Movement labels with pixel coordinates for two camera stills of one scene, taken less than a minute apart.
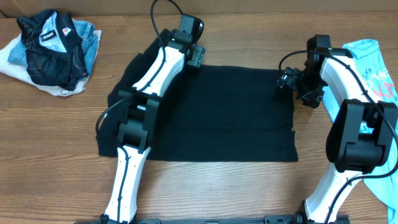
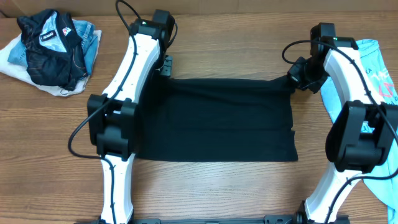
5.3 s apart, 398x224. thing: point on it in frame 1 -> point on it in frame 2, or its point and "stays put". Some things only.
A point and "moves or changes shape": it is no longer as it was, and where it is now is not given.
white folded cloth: [22, 72] stays put
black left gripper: [198, 55] -> [166, 69]
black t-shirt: [226, 112] moves or changes shape
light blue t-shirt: [367, 54] stays put
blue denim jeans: [89, 40] stays put
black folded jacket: [53, 43] stays put
